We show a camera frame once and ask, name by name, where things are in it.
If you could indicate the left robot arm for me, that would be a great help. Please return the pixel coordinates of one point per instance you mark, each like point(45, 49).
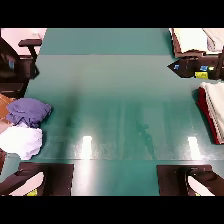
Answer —
point(18, 68)

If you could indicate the cream garment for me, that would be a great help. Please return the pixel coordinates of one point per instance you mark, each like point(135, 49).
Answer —
point(215, 105)

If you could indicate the white garment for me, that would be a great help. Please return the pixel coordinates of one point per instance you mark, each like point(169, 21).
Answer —
point(21, 140)

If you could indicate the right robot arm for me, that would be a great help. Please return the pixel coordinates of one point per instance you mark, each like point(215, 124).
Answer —
point(191, 65)

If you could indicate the purple garment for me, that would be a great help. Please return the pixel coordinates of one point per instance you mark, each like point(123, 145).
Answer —
point(28, 111)

